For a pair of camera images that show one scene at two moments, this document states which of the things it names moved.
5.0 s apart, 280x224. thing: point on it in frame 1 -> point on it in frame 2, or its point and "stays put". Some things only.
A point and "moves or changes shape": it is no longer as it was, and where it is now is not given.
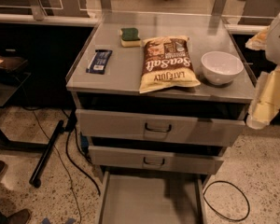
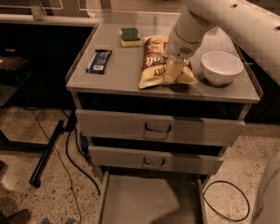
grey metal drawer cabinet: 160,99 stays put
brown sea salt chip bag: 167,63 moves or changes shape
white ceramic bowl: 221,67 stays put
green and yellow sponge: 130,37 stays put
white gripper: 278,44 -> 181,46
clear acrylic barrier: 199,2 stays put
